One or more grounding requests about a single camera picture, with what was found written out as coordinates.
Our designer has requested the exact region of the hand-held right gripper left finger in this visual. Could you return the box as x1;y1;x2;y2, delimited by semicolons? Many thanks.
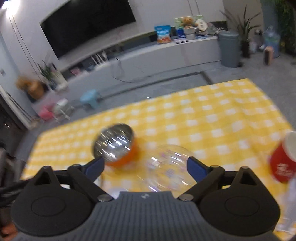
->
28;157;115;202

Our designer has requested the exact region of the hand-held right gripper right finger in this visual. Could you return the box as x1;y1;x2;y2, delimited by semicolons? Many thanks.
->
177;157;258;203

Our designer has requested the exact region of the clear glass plate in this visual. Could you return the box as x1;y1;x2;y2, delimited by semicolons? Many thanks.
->
142;144;197;193

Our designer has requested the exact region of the orange steel bowl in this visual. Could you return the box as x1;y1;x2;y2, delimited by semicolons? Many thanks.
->
92;124;139;167

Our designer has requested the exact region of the red mug with wooden handle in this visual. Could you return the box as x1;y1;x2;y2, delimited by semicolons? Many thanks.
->
268;131;296;183

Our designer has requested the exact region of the person's left hand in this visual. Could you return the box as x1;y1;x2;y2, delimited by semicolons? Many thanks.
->
0;222;17;236

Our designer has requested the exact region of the yellow checked tablecloth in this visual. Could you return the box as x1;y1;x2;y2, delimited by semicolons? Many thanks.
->
20;78;296;234

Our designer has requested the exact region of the small white chair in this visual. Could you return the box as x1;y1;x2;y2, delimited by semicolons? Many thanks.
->
53;98;75;121

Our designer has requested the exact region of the blue plastic stool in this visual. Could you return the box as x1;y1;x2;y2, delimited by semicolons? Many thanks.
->
80;89;104;109

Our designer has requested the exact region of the grey mop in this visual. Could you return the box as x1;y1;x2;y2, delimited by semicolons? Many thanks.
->
6;91;31;122

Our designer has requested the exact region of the golden vase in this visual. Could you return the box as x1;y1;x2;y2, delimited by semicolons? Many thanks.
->
26;81;45;100

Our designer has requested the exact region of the plant in blue vase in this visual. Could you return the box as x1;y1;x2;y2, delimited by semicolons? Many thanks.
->
37;54;60;90

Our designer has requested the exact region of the white router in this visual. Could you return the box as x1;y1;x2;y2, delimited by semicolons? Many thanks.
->
91;51;109;66

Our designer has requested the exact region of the dried flower bunch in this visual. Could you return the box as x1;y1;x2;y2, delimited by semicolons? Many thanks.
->
15;75;35;90

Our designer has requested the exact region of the white tv cabinet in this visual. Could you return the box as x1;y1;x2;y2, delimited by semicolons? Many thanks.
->
30;32;222;116

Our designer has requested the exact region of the grey trash bin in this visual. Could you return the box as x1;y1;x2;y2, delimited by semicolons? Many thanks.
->
218;31;241;67

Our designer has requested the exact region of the potted plant in black pot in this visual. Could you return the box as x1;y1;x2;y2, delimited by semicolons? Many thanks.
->
220;6;262;58

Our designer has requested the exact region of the small pink heater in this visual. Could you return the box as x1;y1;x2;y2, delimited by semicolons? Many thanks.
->
264;45;274;65

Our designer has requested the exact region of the blue snack bag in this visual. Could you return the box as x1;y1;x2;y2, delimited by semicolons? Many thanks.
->
154;25;172;44

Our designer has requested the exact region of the black television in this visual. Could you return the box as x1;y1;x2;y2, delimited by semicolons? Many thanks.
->
40;0;137;58

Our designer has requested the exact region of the round white hand fan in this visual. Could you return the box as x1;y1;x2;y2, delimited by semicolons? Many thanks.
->
194;19;207;30

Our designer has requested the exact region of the brown teddy bear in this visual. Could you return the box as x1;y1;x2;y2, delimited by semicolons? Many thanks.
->
181;17;194;28

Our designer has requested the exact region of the clear water jug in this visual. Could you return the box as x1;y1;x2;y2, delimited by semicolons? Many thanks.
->
264;26;281;58

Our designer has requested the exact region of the green picture board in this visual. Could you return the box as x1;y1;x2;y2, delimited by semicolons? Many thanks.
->
173;15;204;29

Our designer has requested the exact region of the green leafy plant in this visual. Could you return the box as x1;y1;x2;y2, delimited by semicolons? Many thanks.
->
274;0;296;54

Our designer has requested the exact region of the black cable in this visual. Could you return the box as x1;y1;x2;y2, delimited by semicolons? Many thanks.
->
111;59;153;82

